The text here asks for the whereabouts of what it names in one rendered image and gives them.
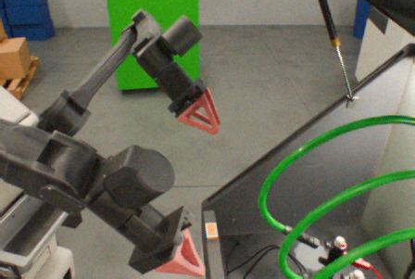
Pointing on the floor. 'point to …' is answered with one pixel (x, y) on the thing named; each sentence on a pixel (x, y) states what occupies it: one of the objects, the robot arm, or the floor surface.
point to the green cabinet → (176, 4)
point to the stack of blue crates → (25, 10)
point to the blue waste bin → (360, 18)
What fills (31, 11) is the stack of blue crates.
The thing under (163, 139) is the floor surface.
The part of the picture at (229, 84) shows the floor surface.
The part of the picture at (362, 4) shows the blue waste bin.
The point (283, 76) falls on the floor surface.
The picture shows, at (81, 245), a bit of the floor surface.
